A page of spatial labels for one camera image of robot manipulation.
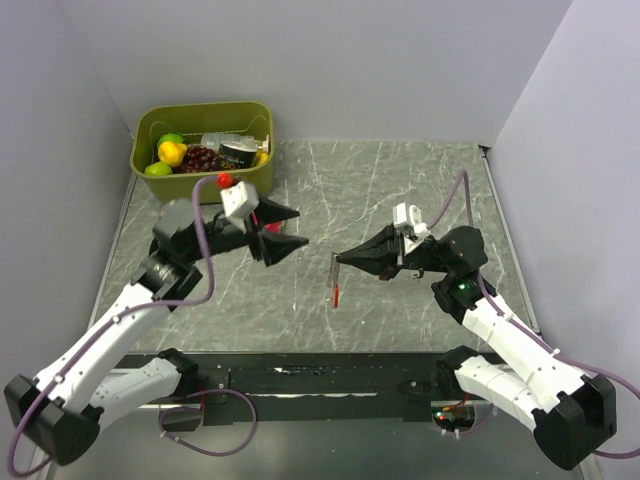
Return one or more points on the green toy lime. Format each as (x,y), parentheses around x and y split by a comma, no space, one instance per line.
(158,169)

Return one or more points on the black tin can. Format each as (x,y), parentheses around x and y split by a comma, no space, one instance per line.
(236,155)

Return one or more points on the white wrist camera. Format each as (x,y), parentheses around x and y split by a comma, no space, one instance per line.
(408,224)
(239,199)

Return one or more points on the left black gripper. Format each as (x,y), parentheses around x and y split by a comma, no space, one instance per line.
(274,246)

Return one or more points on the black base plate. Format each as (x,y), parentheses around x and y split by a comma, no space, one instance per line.
(320,386)

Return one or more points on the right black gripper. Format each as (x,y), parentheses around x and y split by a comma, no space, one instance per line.
(383,255)

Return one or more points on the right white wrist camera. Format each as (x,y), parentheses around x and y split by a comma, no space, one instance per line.
(408,224)

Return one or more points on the yellow toy pear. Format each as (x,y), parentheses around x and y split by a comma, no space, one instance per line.
(172,153)

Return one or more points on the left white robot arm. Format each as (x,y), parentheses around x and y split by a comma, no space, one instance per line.
(64,408)

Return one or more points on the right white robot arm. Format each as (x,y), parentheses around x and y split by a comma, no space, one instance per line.
(570,413)

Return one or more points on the purple toy grapes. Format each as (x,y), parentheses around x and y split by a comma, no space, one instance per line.
(199,159)

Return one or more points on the yellow toy banana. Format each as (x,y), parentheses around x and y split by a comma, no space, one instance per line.
(261,158)

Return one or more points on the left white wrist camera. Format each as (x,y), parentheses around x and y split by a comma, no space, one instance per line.
(239,199)

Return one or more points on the clear plastic bottle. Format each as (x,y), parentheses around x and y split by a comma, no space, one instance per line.
(213,140)

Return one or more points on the green toy apple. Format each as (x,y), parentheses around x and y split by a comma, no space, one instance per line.
(170,137)

